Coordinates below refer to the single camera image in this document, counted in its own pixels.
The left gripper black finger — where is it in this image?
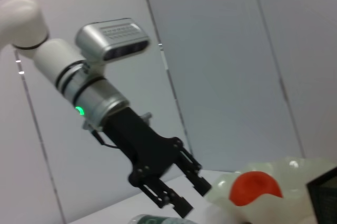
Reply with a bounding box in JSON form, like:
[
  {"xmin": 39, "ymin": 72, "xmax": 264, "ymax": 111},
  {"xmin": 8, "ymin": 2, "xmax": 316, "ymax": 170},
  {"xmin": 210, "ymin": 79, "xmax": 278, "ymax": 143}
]
[
  {"xmin": 179, "ymin": 146, "xmax": 212, "ymax": 197},
  {"xmin": 138, "ymin": 178, "xmax": 194, "ymax": 219}
]

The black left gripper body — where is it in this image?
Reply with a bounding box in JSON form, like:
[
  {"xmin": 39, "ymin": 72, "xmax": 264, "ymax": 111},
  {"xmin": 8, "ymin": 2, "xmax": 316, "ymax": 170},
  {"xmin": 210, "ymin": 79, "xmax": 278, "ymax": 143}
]
[{"xmin": 104, "ymin": 107, "xmax": 185, "ymax": 186}]

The green label water bottle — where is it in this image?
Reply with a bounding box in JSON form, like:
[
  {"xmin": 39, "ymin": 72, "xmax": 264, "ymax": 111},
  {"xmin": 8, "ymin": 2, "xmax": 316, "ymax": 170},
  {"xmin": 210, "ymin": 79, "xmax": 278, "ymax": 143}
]
[{"xmin": 128, "ymin": 213, "xmax": 201, "ymax": 224}]

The translucent wavy fruit plate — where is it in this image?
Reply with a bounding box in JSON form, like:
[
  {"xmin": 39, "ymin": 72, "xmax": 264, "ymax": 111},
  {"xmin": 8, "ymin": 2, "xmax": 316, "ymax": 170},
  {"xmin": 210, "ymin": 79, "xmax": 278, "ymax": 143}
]
[{"xmin": 204, "ymin": 156, "xmax": 337, "ymax": 224}]

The black mesh pen holder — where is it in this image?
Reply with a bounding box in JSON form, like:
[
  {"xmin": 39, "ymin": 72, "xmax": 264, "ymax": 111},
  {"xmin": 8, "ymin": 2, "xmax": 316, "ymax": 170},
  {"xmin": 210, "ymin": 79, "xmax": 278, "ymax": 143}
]
[{"xmin": 306, "ymin": 165, "xmax": 337, "ymax": 224}]

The left arm connector cable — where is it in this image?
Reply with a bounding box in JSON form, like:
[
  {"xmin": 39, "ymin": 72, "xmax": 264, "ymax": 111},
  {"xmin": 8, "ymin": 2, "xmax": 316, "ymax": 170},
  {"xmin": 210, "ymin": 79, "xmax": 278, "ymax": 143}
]
[{"xmin": 83, "ymin": 121, "xmax": 119, "ymax": 149}]

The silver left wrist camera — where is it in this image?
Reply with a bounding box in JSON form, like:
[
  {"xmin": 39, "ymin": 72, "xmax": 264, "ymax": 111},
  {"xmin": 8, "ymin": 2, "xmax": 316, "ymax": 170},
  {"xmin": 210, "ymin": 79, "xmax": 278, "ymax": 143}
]
[{"xmin": 75, "ymin": 18, "xmax": 151, "ymax": 77}]

